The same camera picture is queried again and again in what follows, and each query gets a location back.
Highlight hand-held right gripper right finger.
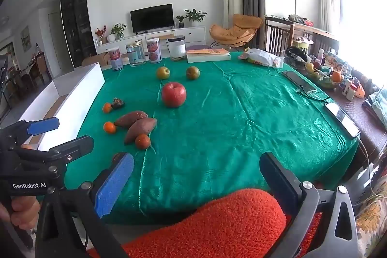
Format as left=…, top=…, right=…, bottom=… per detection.
left=259, top=152, right=359, bottom=258

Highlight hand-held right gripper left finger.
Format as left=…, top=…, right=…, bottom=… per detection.
left=36, top=152, right=135, bottom=258

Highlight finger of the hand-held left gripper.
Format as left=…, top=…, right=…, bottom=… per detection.
left=18, top=135, right=95, bottom=166
left=0, top=117, right=60, bottom=147

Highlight white cardboard box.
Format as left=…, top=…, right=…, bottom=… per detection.
left=16, top=62, right=106, bottom=153

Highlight red apple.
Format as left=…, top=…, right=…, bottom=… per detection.
left=161, top=82, right=187, bottom=108

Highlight person's left hand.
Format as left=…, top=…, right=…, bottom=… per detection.
left=0, top=195, right=41, bottom=231

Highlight reddish sweet potato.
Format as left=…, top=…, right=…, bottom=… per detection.
left=124, top=117, right=158, bottom=146
left=114, top=111, right=149, bottom=128

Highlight wooden dining chairs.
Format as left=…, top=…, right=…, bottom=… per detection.
left=20, top=52, right=52, bottom=89

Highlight orange fuzzy cloth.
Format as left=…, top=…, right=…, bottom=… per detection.
left=86, top=188, right=321, bottom=258

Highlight brown cardboard carton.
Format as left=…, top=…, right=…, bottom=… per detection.
left=82, top=52, right=110, bottom=66

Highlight white edged smartphone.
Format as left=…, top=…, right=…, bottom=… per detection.
left=325, top=102, right=361, bottom=138

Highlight red label tin can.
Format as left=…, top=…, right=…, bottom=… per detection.
left=147, top=38, right=162, bottom=64
left=109, top=48, right=124, bottom=71

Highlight yellow floral cloth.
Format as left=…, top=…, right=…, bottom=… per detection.
left=355, top=182, right=387, bottom=258

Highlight dark smartphone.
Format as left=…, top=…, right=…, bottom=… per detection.
left=283, top=71, right=317, bottom=94

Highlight red flower plant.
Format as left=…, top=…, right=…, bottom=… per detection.
left=95, top=25, right=108, bottom=44

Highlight blue label tin can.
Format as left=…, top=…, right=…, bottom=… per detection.
left=126, top=40, right=147, bottom=66

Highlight dark glass cabinet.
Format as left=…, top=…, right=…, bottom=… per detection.
left=60, top=0, right=97, bottom=68

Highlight brown russet pear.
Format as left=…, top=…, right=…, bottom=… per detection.
left=156, top=66, right=171, bottom=81

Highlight fruit basket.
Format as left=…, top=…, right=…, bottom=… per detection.
left=304, top=61, right=345, bottom=89

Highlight bushy plant in white pot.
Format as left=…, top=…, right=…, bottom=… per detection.
left=111, top=23, right=127, bottom=41

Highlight plastic snack bag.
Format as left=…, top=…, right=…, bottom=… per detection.
left=238, top=48, right=285, bottom=68

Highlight brown kiwi on cloth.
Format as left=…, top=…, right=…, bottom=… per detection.
left=186, top=66, right=200, bottom=81

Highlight white canister with black lid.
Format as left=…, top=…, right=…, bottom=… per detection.
left=168, top=36, right=186, bottom=61

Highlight wooden stool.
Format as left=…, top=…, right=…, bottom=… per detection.
left=157, top=33, right=176, bottom=50

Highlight flat white and yellow box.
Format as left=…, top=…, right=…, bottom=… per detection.
left=186, top=48, right=232, bottom=63

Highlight dark wooden slatted bench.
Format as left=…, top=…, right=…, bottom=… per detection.
left=264, top=15, right=339, bottom=56

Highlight black flat television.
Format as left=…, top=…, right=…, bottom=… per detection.
left=130, top=4, right=175, bottom=34

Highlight orange lounge chair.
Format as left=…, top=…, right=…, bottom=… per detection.
left=209, top=14, right=263, bottom=51

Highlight white television cabinet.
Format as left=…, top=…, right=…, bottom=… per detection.
left=95, top=27, right=207, bottom=54

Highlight large green potted plant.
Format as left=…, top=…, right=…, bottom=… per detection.
left=184, top=8, right=208, bottom=27

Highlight white charging cable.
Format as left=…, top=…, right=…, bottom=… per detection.
left=357, top=137, right=384, bottom=198

